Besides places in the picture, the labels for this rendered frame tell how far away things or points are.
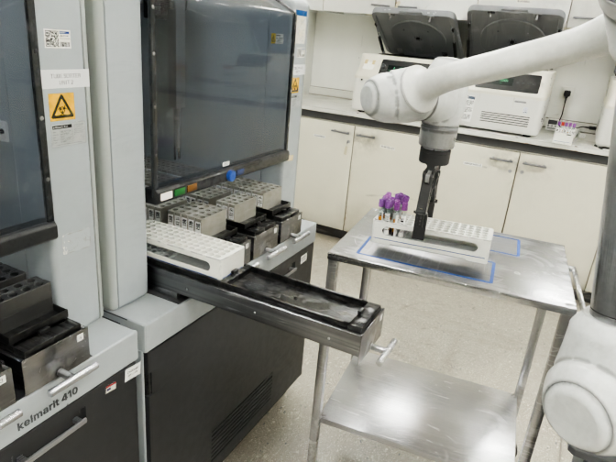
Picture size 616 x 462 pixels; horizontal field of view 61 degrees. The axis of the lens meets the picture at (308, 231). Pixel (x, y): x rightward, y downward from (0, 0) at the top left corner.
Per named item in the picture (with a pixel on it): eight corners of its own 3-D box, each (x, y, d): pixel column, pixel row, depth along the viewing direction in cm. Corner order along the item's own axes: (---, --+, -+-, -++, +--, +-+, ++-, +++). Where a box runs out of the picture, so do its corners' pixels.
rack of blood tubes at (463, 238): (369, 241, 138) (372, 219, 136) (379, 230, 147) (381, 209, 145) (487, 264, 128) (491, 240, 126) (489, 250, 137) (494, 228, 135)
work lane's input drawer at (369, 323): (106, 276, 132) (104, 243, 129) (146, 258, 144) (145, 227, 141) (378, 374, 103) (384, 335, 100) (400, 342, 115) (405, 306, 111)
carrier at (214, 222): (220, 227, 147) (220, 207, 145) (225, 229, 146) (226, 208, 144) (193, 239, 137) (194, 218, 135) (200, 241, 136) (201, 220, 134)
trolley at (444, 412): (293, 487, 166) (316, 249, 138) (338, 401, 207) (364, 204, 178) (514, 573, 145) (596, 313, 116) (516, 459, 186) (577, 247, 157)
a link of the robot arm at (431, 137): (460, 125, 130) (456, 148, 132) (424, 119, 133) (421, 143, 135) (456, 129, 122) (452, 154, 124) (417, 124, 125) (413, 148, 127)
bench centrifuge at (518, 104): (438, 125, 316) (459, 0, 292) (459, 115, 369) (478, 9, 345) (536, 139, 294) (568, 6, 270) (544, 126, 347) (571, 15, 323)
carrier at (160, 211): (181, 216, 152) (181, 197, 150) (188, 218, 151) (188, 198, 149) (154, 227, 142) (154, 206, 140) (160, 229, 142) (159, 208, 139)
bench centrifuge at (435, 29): (348, 111, 341) (360, 4, 318) (383, 104, 392) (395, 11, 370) (432, 124, 317) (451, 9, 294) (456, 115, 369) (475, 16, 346)
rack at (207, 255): (121, 252, 130) (120, 229, 128) (150, 240, 138) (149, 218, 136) (220, 285, 118) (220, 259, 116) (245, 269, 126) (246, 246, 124)
